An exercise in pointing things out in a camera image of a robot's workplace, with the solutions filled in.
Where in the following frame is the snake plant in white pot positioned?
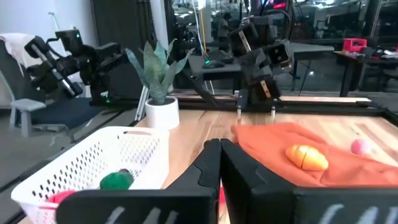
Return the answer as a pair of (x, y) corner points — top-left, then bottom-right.
(125, 39), (195, 131)

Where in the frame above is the grey plastic step stool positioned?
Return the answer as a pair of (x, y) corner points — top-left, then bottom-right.
(9, 98), (47, 138)

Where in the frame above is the silver aluminium strut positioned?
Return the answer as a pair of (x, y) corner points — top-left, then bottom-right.
(135, 85), (149, 121)

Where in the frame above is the green toy pepper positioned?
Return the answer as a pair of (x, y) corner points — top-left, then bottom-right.
(99, 171), (134, 190)

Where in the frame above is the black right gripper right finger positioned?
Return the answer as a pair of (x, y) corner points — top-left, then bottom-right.
(220, 139), (398, 224)

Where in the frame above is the black keyboard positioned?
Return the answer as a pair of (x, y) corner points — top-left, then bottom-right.
(205, 49), (234, 63)

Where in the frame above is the white draped towel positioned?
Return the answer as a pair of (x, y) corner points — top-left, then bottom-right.
(0, 32), (41, 77)

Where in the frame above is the dark grey desk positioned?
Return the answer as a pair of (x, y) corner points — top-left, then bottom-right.
(188, 54), (242, 82)

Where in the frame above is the orange cloth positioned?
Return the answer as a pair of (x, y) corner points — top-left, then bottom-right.
(231, 122), (398, 187)

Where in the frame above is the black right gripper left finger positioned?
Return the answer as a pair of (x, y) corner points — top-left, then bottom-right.
(55, 139), (222, 224)

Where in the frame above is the black computer mouse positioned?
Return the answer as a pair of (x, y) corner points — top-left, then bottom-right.
(201, 59), (225, 69)

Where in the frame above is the orange sliced toy vegetable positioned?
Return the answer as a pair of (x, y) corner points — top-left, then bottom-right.
(285, 144), (330, 172)

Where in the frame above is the pink toy ball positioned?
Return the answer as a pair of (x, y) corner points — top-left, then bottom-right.
(350, 139), (373, 156)

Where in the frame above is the white perforated plastic basket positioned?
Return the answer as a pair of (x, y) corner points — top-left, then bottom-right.
(11, 126), (170, 224)

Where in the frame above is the large red toy tomato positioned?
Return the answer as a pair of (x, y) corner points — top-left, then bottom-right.
(46, 190), (77, 206)

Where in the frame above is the red plastic crate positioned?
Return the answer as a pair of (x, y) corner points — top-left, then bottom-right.
(343, 37), (368, 52)

